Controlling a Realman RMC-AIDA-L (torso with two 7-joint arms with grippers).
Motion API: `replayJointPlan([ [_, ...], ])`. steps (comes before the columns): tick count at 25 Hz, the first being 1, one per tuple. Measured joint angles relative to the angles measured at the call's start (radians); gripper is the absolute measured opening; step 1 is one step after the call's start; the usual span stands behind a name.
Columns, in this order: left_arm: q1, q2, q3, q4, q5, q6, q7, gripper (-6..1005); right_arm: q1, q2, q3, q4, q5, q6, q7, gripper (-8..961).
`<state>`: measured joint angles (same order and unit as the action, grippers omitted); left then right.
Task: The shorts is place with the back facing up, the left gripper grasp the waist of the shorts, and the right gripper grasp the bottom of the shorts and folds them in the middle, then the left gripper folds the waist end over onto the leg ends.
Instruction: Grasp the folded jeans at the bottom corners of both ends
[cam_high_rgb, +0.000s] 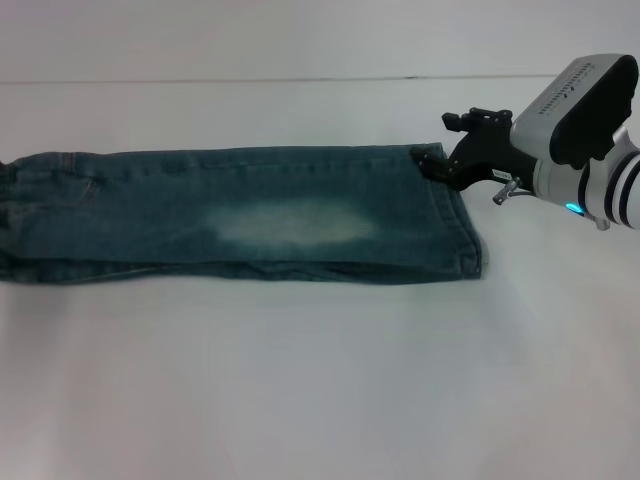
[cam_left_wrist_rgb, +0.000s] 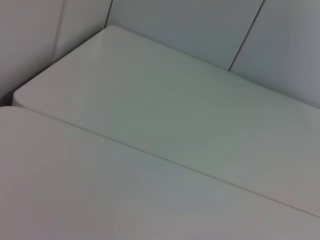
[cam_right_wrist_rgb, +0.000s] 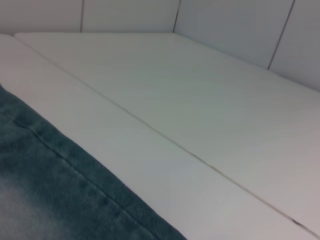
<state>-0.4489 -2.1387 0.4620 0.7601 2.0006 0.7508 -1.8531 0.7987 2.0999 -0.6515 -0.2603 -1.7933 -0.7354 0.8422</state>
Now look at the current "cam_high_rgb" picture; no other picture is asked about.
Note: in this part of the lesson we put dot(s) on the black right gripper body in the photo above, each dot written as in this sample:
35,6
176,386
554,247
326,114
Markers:
490,155

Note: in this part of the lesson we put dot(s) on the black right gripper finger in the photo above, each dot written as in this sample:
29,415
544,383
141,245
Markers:
480,119
437,167

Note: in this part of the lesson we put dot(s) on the blue denim shorts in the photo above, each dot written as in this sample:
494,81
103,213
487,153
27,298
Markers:
280,220

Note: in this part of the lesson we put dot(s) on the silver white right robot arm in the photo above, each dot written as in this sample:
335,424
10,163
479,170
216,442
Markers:
555,180

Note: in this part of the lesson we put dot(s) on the silver black wrist camera box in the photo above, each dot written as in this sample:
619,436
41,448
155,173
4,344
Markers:
550,100

